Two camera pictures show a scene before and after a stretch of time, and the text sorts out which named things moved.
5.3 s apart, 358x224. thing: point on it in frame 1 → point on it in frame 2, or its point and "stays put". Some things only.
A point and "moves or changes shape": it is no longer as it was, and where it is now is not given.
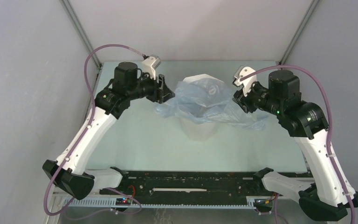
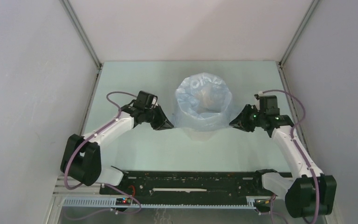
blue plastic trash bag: (208, 101) moves or changes shape
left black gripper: (156, 96) → (162, 122)
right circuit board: (265, 203) stays put
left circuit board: (123, 201) stays put
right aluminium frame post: (298, 31) stays put
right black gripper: (240, 99) → (241, 122)
